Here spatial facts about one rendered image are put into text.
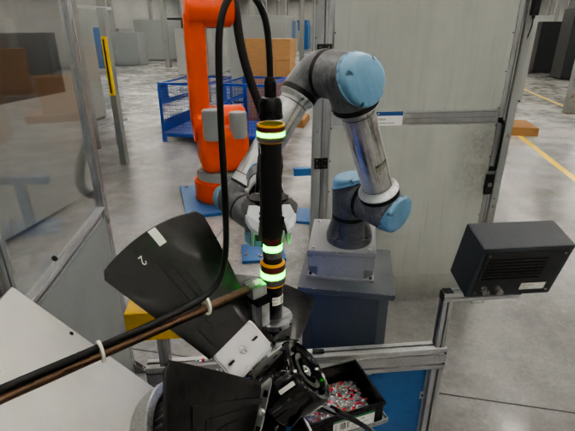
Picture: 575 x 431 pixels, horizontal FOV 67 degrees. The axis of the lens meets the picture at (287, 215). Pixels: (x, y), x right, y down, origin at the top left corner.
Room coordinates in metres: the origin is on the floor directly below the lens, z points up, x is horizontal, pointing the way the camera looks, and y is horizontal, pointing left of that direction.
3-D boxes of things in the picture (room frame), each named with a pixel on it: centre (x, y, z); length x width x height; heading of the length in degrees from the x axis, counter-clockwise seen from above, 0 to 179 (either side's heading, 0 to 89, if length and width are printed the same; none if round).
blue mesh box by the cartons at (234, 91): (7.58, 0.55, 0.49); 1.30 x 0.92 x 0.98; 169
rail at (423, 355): (1.03, -0.04, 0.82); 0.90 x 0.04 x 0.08; 96
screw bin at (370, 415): (0.87, -0.12, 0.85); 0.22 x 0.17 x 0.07; 110
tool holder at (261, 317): (0.66, 0.03, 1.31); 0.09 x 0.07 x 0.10; 131
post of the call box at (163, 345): (0.99, 0.35, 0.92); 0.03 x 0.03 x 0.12; 6
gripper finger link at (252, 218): (0.66, 0.06, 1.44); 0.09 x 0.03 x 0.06; 175
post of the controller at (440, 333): (1.07, -0.47, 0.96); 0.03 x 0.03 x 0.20; 6
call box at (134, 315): (0.99, 0.35, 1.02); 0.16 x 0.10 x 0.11; 96
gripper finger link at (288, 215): (0.67, 0.00, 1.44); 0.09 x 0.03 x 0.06; 16
